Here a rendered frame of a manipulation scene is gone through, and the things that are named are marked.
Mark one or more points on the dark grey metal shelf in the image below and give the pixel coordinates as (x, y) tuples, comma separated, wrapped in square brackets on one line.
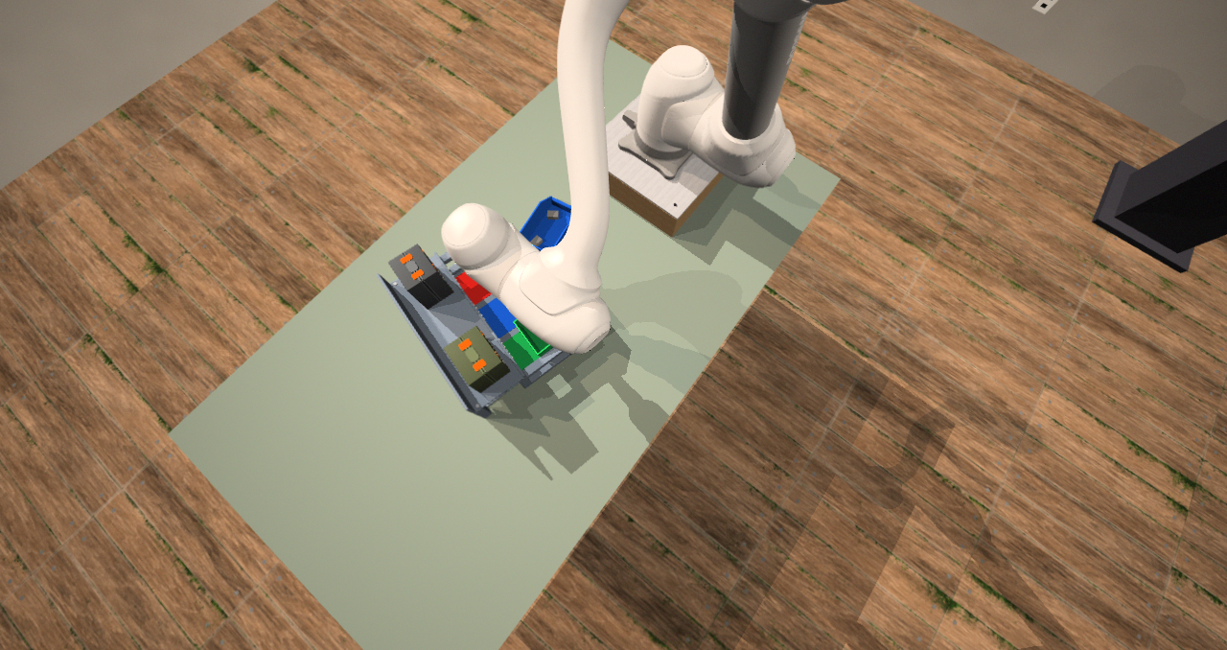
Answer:
[(452, 317)]

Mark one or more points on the olive green case with orange latches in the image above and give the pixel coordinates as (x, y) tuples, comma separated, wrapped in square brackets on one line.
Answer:
[(477, 360)]

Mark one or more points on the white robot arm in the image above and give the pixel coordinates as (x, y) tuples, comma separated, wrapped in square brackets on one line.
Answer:
[(555, 293)]

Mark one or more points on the green bin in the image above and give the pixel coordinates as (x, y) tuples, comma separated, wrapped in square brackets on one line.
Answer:
[(539, 346)]

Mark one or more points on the blue bin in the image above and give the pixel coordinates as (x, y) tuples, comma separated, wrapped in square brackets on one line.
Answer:
[(548, 230)]

